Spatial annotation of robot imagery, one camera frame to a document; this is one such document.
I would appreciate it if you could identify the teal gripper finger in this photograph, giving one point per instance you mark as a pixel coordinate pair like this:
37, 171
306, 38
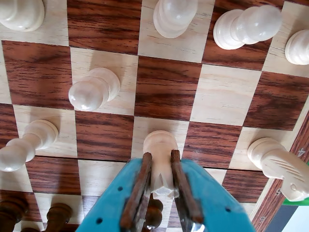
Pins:
212, 205
113, 205

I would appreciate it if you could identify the light wooden knight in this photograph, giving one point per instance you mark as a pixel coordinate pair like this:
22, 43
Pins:
272, 159
159, 149

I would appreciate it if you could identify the wooden folding chess board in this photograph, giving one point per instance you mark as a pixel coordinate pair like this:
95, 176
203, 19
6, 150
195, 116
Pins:
166, 87

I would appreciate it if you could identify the dark wooden pawn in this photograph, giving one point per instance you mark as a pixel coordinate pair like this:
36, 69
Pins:
154, 215
58, 215
12, 212

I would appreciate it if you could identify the light wooden pawn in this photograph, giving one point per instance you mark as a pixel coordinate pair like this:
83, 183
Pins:
89, 94
299, 48
251, 26
173, 19
31, 142

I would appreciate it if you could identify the light wooden queen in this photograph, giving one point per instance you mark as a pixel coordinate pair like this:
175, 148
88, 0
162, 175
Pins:
21, 14

